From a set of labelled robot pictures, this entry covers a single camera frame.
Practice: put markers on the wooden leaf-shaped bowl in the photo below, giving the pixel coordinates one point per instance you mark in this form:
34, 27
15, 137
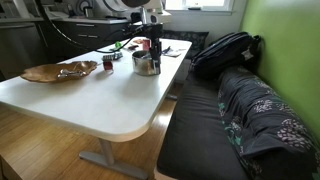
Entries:
43, 72

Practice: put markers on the grey dishwasher front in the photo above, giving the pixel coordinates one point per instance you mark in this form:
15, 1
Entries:
18, 46

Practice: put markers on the dark floral blanket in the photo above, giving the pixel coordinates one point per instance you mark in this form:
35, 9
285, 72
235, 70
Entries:
266, 116

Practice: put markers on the grey calculator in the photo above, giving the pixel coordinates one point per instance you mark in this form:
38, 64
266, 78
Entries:
112, 56

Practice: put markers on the grey table leg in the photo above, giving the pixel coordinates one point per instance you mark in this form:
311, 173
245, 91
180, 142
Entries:
108, 156

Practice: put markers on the silver metal pot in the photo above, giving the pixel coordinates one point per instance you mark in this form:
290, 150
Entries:
142, 65

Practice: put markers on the black bench seat cushion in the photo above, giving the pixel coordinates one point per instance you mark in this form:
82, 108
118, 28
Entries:
196, 133

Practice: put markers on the black backpack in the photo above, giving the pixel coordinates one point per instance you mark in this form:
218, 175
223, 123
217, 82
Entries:
223, 55

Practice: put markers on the dark floral pillow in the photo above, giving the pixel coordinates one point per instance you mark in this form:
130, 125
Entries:
190, 38

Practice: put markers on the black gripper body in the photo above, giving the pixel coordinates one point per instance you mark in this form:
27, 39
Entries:
154, 35

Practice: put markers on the orange foil packet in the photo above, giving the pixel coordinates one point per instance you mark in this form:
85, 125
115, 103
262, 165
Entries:
137, 41

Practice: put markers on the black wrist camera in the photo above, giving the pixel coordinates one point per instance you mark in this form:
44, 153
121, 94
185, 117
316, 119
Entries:
135, 30

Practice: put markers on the brown and white packet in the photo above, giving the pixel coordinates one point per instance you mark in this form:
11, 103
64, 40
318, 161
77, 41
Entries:
132, 47

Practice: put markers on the small red stand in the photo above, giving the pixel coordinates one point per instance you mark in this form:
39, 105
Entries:
108, 66

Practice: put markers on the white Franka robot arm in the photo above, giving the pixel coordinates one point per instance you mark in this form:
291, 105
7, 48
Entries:
133, 8

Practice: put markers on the dark kitchen cabinet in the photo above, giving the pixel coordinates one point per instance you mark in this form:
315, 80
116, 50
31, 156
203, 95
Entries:
90, 35

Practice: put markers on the silver measuring spoons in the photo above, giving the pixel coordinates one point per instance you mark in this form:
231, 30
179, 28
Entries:
69, 73

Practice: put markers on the silver metal utensil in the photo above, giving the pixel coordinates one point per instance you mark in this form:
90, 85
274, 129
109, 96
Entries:
166, 50

